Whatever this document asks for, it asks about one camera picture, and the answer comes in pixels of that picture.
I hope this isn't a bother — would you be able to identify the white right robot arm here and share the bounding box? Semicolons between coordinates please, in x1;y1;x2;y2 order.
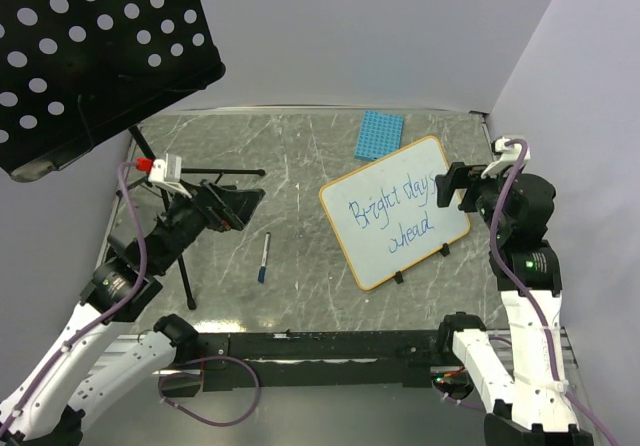
435;162;594;445

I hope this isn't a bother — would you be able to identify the yellow framed whiteboard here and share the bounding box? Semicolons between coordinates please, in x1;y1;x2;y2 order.
319;135;471;291

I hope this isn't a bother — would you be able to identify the wire whiteboard easel stand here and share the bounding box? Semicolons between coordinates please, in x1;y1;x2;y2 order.
392;241;451;285

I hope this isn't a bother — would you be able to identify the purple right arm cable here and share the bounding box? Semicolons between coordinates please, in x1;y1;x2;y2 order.
439;138;621;446

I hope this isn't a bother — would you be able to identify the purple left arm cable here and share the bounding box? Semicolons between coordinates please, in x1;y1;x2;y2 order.
0;161;261;437

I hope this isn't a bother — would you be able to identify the white blue whiteboard marker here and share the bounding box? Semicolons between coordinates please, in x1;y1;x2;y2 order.
257;232;271;284

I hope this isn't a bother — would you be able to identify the blue studded baseplate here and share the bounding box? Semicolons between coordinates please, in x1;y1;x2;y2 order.
354;110;404;161

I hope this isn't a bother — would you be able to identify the black perforated music stand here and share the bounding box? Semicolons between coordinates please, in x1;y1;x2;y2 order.
1;0;226;183

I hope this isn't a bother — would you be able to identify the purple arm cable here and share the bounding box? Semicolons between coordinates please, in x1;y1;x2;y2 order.
439;138;621;446
0;161;261;437

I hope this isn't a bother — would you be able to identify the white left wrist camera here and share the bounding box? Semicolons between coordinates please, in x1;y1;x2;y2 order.
134;153;192;198

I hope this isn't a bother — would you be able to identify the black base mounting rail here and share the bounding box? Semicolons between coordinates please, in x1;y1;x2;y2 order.
153;312;487;392

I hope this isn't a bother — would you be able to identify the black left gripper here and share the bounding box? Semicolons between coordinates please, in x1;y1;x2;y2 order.
151;176;265;272

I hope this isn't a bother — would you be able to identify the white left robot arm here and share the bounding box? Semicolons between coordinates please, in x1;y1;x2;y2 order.
1;180;266;445

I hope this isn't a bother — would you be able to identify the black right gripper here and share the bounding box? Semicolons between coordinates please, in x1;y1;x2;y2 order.
434;161;518;238

